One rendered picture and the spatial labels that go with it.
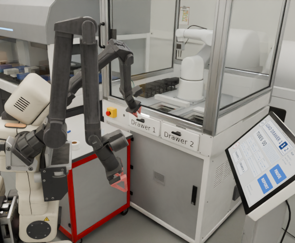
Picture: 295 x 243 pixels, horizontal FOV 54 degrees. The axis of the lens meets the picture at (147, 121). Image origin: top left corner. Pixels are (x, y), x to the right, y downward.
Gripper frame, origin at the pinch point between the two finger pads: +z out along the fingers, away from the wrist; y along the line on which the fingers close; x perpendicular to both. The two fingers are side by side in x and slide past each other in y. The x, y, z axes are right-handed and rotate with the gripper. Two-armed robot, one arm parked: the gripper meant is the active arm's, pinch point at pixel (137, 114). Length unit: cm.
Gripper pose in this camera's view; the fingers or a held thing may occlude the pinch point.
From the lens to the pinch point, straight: 197.2
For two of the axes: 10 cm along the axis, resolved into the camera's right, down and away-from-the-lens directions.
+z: 3.4, 6.2, 7.0
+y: 5.6, -7.4, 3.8
